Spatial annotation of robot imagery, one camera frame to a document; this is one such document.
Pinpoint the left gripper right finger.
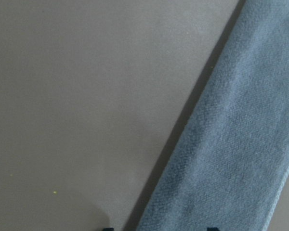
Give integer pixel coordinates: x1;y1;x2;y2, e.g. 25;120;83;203
207;227;219;231

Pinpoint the pink and grey towel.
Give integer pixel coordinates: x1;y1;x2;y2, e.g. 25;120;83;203
137;0;289;231

